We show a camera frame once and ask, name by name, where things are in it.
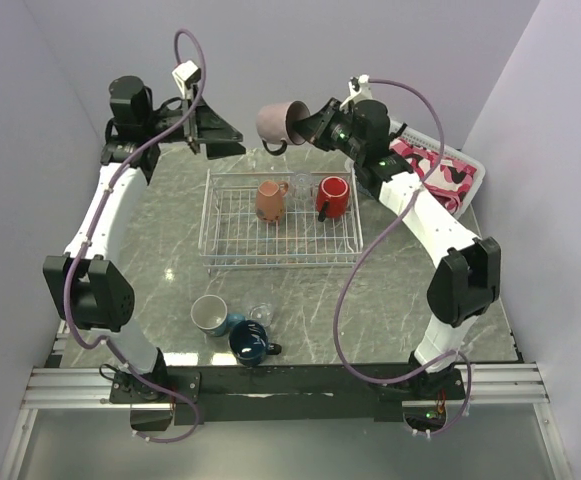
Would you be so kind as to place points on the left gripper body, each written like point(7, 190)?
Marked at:
point(186, 131)

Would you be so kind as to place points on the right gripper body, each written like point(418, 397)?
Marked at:
point(336, 134)

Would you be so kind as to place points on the mauve purple mug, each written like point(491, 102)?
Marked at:
point(275, 126)

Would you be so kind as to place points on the clear plastic cup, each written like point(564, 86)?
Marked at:
point(302, 186)

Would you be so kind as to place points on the red mug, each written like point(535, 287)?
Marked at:
point(332, 198)

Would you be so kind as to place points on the salmon pink mug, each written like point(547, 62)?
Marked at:
point(270, 201)

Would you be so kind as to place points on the small clear glass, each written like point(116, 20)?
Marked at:
point(262, 312)

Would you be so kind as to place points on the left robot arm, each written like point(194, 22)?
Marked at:
point(90, 293)

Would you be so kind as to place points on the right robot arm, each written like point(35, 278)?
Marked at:
point(466, 280)

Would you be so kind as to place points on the white plastic basket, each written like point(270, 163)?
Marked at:
point(402, 130)

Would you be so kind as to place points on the pink camouflage cloth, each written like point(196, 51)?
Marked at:
point(451, 181)

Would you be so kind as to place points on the light blue mug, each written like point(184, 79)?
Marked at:
point(210, 314)

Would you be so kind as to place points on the dark blue mug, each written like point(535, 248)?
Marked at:
point(250, 344)

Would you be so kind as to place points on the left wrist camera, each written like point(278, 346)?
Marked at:
point(186, 76)

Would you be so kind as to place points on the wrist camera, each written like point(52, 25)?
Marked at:
point(359, 90)
point(186, 76)

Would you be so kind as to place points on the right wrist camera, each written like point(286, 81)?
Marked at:
point(359, 90)

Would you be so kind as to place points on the white wire dish rack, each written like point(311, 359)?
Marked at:
point(232, 237)

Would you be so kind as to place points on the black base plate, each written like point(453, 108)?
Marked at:
point(271, 393)

